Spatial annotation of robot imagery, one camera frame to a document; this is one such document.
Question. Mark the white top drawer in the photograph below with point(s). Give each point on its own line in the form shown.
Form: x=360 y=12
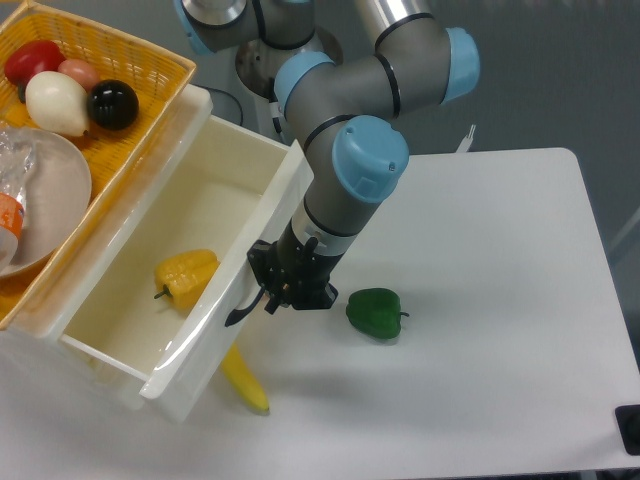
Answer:
x=153 y=327

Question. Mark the pink round fruit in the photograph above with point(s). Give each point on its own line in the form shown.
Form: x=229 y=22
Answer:
x=80 y=71

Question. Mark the black round fruit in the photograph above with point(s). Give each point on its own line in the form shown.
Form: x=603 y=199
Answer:
x=112 y=104

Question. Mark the yellow bell pepper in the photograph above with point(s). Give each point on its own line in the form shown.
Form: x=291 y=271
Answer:
x=182 y=278

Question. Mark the white onion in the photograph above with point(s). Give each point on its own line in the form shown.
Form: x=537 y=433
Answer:
x=57 y=103

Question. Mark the white table bracket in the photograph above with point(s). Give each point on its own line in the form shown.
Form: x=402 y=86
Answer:
x=467 y=141

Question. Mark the orange white package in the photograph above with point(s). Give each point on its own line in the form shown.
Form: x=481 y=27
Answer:
x=12 y=218

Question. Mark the beige plate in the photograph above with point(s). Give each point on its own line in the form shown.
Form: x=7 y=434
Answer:
x=58 y=191

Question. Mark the yellow banana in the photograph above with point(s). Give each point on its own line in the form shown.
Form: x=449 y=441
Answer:
x=243 y=381

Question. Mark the white drawer cabinet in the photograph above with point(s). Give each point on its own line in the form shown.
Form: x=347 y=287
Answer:
x=75 y=271

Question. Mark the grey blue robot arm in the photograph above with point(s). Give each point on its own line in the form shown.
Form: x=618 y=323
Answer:
x=341 y=115

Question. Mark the black device at edge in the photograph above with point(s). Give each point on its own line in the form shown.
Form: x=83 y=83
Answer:
x=628 y=420

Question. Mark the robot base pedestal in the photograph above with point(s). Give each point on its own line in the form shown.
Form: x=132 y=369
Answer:
x=257 y=65

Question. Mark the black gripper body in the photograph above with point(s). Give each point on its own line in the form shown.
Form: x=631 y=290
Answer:
x=296 y=271

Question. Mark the clear plastic bag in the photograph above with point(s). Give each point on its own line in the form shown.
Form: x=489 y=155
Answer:
x=18 y=160

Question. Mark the black drawer handle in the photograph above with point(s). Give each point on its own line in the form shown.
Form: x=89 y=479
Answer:
x=237 y=315

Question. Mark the green bell pepper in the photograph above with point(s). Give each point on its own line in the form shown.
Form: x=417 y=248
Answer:
x=376 y=312

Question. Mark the yellow wicker basket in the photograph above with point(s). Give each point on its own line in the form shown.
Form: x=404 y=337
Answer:
x=157 y=76

